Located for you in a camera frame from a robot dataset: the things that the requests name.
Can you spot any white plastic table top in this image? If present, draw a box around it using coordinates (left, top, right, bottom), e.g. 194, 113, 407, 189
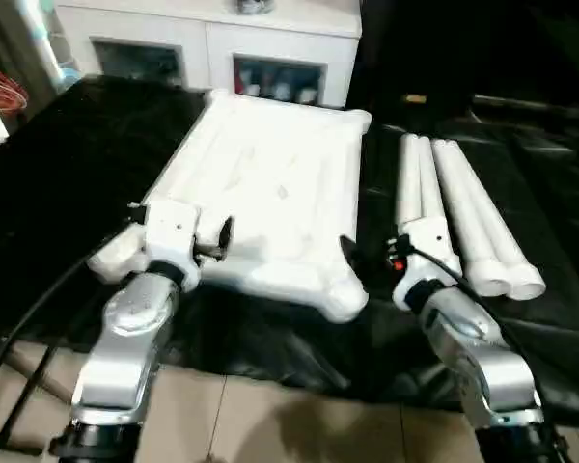
87, 89, 373, 324

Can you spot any white plastic table leg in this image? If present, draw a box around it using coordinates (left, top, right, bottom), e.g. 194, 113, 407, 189
444, 139, 548, 301
414, 135, 455, 229
430, 138, 513, 299
395, 133, 427, 232

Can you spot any black plastic mat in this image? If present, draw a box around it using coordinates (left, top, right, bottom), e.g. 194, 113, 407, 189
0, 75, 579, 425

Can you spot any white cabinet with glass doors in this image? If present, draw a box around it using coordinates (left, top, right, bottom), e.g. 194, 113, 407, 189
53, 0, 364, 109

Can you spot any pale blue plastic sheet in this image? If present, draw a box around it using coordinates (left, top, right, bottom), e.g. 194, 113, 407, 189
19, 0, 83, 93

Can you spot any dark object on cabinet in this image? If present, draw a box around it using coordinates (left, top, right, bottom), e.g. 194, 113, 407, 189
234, 0, 276, 15

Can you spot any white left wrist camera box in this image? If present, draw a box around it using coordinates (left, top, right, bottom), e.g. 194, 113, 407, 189
140, 199, 206, 290

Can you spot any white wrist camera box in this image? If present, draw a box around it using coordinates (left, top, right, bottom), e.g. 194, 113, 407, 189
393, 218, 461, 312
140, 199, 206, 290

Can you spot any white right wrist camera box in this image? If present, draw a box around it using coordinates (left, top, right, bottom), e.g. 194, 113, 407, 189
393, 218, 461, 312

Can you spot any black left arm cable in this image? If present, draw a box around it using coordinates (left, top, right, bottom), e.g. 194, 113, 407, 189
0, 227, 141, 454

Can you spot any black horizontal rail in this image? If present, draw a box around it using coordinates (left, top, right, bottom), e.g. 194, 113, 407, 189
471, 94, 579, 122

